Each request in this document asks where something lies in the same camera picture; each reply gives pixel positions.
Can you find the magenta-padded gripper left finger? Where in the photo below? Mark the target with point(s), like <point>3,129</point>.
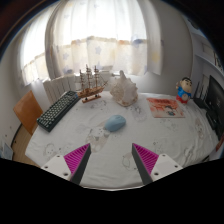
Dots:
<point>60,165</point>

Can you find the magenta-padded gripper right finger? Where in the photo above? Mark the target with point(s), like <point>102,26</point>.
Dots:
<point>164,165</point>

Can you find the light blue computer mouse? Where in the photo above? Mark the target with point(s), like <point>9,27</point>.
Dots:
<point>115,123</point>

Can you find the red printed mouse pad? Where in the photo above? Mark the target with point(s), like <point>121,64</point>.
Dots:
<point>165,107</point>

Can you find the white printed tablecloth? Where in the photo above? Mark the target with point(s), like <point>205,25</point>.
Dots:
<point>150,136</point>

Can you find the black keyboard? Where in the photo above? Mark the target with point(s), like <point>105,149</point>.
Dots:
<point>58,111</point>

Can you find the wooden chair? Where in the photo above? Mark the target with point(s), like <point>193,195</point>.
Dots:
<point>28,111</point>

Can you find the black router with antennas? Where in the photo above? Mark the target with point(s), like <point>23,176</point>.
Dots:
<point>200,100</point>

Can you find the cartoon boy figurine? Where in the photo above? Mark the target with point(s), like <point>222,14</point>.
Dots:
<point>183,91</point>

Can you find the white radiator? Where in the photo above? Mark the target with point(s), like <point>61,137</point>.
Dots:
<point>58,86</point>

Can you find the wooden model sailing ship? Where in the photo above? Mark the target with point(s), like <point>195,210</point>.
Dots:
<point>89,90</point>

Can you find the black monitor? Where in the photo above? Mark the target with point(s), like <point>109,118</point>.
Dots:
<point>216,100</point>

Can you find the large white conch shell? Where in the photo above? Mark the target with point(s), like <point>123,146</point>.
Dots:
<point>124,90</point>

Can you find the white star-print curtain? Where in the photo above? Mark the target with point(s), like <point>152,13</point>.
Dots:
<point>100,40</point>

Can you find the white wall shelf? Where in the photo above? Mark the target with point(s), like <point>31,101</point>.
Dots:
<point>208,53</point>

